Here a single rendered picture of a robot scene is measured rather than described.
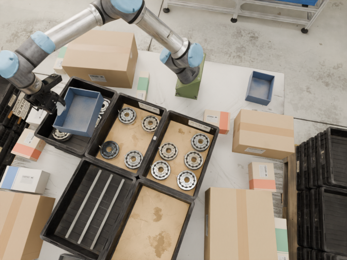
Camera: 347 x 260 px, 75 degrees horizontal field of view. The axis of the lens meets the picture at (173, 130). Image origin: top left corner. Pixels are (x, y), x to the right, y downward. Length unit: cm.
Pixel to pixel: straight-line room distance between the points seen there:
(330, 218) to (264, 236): 85
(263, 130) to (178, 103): 55
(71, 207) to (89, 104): 53
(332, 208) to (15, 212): 194
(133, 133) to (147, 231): 52
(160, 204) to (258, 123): 70
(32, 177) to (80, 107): 51
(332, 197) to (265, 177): 74
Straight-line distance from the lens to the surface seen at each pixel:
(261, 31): 306
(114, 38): 161
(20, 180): 150
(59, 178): 150
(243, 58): 274
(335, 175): 192
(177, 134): 128
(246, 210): 119
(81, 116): 115
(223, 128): 139
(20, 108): 220
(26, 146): 157
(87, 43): 163
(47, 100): 101
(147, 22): 108
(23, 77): 91
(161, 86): 158
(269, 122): 139
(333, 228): 198
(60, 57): 182
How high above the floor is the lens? 203
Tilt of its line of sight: 69 degrees down
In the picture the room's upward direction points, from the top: 1 degrees clockwise
